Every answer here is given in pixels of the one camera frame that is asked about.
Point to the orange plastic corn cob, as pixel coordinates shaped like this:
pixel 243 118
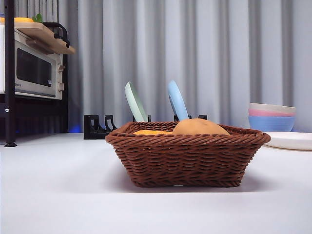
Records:
pixel 150 132

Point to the tan potato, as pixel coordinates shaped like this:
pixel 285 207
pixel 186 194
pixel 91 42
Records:
pixel 201 128

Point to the brown wicker basket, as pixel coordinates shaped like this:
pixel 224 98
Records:
pixel 189 161

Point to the pale green plate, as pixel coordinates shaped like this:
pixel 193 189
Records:
pixel 135 104

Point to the pale blue plate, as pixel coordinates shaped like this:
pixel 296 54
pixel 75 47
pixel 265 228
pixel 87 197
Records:
pixel 177 102

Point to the black plate rack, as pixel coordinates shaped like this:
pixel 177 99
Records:
pixel 92 132

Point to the grey pleated curtain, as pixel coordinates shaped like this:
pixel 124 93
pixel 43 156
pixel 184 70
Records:
pixel 219 48

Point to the pink bowl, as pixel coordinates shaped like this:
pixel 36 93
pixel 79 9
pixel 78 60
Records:
pixel 268 113

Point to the blue bowl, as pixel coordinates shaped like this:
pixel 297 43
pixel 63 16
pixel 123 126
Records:
pixel 270 123

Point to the cream bowl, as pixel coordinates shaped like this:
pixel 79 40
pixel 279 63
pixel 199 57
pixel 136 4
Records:
pixel 270 107

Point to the cream toaster oven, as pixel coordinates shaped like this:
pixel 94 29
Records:
pixel 34 67

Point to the white flat plate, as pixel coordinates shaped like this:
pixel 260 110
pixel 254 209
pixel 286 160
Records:
pixel 290 141

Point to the wooden cutting board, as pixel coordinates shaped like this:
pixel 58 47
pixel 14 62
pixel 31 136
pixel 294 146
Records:
pixel 41 34

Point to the green leaf garnish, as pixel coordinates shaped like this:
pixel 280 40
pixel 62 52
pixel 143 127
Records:
pixel 37 18

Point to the yellow food item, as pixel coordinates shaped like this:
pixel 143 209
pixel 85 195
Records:
pixel 23 20

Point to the black metal shelf frame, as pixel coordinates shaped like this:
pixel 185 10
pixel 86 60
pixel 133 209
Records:
pixel 9 73

